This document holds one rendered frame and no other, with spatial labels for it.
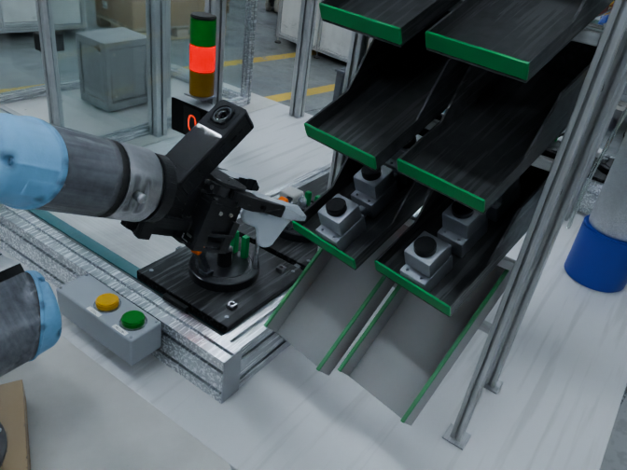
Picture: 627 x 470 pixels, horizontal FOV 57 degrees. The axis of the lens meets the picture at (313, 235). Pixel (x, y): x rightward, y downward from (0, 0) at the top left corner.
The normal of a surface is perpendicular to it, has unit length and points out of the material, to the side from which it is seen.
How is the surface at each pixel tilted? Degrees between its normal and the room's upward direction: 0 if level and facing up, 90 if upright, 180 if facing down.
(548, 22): 25
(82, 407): 0
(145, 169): 53
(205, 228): 90
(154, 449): 0
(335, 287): 45
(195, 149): 34
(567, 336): 0
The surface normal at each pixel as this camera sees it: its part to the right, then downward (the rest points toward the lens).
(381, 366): -0.41, -0.39
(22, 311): 0.68, -0.32
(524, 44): -0.19, -0.64
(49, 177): 0.69, 0.41
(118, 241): 0.13, -0.84
